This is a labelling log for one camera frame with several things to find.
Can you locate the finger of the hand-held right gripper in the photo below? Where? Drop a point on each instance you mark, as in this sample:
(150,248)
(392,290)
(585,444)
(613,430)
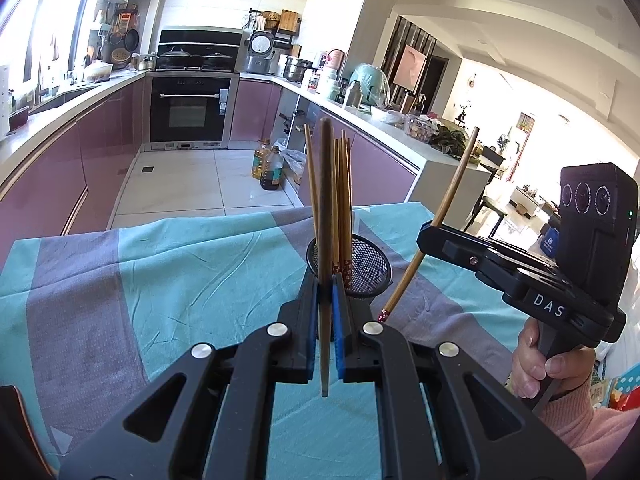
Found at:
(535,266)
(455,247)

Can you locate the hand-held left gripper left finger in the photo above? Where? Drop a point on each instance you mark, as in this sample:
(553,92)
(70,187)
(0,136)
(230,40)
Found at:
(311,330)

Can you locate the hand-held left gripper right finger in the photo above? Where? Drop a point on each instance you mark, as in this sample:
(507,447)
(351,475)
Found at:
(340,330)

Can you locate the black mesh utensil holder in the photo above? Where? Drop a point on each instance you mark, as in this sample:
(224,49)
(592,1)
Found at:
(370,265)

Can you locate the dark brown chopstick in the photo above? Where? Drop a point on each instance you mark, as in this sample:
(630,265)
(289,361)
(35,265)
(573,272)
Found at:
(326,210)

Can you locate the person's right forearm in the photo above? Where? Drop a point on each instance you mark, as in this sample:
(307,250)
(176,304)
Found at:
(590,425)

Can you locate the person's right hand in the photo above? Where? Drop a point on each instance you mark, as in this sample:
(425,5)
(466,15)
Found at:
(525,370)

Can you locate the blue plastic container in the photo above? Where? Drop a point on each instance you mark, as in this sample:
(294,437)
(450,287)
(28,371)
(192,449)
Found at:
(549,241)

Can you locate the dark bar stool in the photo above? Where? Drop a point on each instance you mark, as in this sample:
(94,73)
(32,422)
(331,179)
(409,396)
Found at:
(487,210)

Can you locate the leafy green vegetables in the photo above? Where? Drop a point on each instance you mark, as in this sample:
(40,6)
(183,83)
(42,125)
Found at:
(450,139)

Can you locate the purple base cabinets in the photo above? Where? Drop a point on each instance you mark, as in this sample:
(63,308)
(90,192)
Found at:
(60,170)
(380,165)

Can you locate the clear plastic food container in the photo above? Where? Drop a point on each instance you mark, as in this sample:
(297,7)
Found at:
(421,129)

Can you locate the colourful printed box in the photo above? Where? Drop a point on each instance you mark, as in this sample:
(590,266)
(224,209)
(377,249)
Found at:
(620,385)

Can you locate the crumpled clear plastic bag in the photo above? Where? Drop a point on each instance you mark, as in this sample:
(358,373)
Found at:
(386,116)

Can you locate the dark sauce bottle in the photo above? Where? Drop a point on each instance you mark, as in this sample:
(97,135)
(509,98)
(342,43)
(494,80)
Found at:
(271,172)

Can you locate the teal grey printed tablecloth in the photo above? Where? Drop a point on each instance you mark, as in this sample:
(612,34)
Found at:
(150,285)

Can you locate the yellow cooking oil bottle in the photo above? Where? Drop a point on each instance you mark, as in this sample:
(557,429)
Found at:
(259,160)

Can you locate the mint green appliance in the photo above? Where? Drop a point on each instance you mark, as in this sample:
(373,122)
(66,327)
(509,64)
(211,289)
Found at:
(367,85)

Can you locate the framed pink painting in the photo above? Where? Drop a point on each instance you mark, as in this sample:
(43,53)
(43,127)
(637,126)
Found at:
(410,67)

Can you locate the pink kitchen appliance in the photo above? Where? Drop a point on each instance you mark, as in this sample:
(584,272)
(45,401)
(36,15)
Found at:
(335,62)

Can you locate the stainless steel pot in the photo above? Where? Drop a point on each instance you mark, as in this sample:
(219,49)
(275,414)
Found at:
(297,70)

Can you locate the black built-in oven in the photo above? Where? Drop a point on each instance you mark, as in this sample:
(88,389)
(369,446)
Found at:
(190,110)

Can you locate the silver rice cooker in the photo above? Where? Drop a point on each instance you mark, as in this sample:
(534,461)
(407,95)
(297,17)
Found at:
(260,52)

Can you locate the wooden cutting board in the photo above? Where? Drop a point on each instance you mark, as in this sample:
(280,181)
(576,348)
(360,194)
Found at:
(288,22)

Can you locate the black pot with lid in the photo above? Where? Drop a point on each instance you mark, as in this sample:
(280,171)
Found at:
(216,59)

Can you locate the black wok with lid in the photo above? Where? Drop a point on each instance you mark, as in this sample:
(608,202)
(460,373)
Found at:
(174,57)

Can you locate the black range hood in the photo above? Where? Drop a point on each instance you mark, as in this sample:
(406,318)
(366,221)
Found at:
(200,37)

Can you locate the round bamboo basket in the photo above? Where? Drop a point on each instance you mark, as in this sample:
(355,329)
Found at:
(121,56)

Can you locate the hanging black frying pan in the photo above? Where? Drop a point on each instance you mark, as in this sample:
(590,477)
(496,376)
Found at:
(133,40)

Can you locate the dark wicker basket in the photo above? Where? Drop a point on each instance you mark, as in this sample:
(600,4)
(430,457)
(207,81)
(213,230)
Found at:
(19,118)

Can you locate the kitchen window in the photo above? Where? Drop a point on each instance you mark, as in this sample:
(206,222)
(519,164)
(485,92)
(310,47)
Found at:
(30,20)

